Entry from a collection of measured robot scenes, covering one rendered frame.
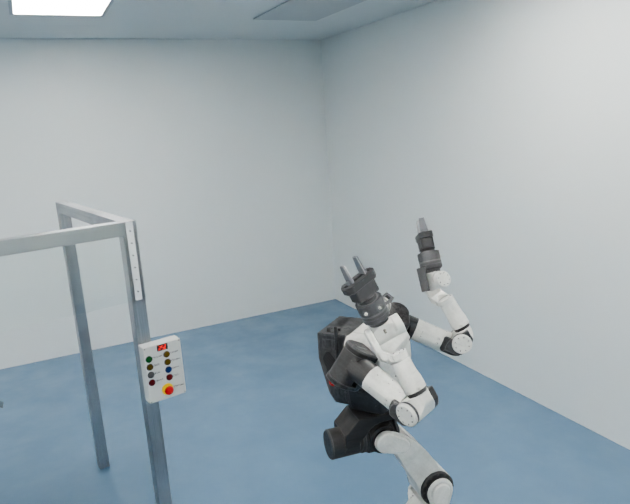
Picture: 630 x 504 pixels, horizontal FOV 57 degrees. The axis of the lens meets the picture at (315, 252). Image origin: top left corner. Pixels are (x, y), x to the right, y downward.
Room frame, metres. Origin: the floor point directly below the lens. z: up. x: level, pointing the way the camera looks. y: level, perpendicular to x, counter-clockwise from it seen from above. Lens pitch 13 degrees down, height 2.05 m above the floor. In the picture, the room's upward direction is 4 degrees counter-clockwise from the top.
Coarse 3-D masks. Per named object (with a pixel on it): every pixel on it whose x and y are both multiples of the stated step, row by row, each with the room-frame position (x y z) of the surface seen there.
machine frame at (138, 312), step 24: (72, 216) 3.03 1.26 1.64; (96, 216) 2.66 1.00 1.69; (0, 240) 2.12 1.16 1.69; (144, 312) 2.40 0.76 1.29; (144, 336) 2.39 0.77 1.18; (96, 384) 3.30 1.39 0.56; (96, 408) 3.29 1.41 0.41; (144, 408) 2.40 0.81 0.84; (96, 432) 3.27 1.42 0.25; (96, 456) 3.31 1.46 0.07; (168, 480) 2.41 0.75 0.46
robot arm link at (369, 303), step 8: (368, 272) 1.69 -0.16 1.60; (360, 280) 1.66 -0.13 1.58; (368, 280) 1.68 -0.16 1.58; (344, 288) 1.66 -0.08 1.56; (352, 288) 1.64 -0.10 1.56; (360, 288) 1.66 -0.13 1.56; (368, 288) 1.68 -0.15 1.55; (376, 288) 1.69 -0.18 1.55; (352, 296) 1.67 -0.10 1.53; (360, 296) 1.66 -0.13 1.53; (368, 296) 1.67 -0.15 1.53; (376, 296) 1.68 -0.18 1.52; (360, 304) 1.68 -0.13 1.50; (368, 304) 1.66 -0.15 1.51; (376, 304) 1.66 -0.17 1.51; (384, 304) 1.68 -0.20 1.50; (360, 312) 1.67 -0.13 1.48; (368, 312) 1.66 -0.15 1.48; (376, 312) 1.66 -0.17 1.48
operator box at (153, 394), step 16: (176, 336) 2.45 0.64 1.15; (144, 352) 2.33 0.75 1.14; (160, 352) 2.37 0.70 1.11; (176, 352) 2.41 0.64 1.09; (144, 368) 2.33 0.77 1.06; (160, 368) 2.36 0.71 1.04; (176, 368) 2.40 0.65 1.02; (144, 384) 2.36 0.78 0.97; (160, 384) 2.36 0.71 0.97; (176, 384) 2.40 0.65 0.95; (160, 400) 2.35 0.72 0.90
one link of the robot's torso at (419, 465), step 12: (384, 432) 1.97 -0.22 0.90; (396, 432) 1.98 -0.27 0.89; (408, 432) 2.15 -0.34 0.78; (384, 444) 1.95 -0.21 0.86; (396, 444) 1.97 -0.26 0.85; (408, 444) 1.98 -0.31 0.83; (396, 456) 2.04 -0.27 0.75; (408, 456) 1.99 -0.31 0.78; (420, 456) 2.04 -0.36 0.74; (408, 468) 2.02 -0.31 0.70; (420, 468) 2.04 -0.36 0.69; (432, 468) 2.05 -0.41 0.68; (408, 480) 2.14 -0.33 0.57; (420, 480) 2.04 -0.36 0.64; (432, 480) 2.03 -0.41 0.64; (420, 492) 2.04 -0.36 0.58
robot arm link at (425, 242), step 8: (424, 232) 2.24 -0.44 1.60; (432, 232) 2.26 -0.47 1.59; (416, 240) 2.32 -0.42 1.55; (424, 240) 2.25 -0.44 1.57; (432, 240) 2.25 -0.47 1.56; (424, 248) 2.25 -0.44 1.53; (432, 248) 2.26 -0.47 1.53; (424, 256) 2.23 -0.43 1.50; (432, 256) 2.22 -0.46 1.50; (440, 256) 2.26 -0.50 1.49
